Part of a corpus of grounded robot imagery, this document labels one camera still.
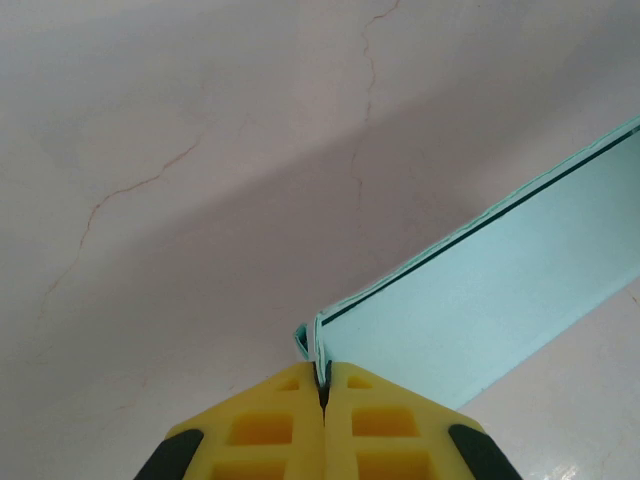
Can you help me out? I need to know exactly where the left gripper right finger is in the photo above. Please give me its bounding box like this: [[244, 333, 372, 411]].
[[324, 360, 516, 480]]

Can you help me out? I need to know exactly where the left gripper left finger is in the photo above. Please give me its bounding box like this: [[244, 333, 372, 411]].
[[132, 360, 329, 480]]

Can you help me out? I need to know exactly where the light blue paper box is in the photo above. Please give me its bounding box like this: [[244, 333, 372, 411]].
[[292, 114, 640, 411]]

